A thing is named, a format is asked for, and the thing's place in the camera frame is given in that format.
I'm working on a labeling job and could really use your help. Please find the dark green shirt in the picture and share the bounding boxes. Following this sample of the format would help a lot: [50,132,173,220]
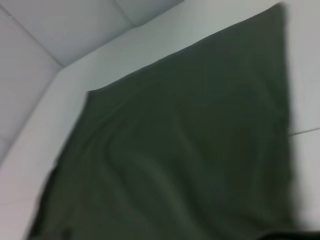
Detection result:
[26,1,320,240]

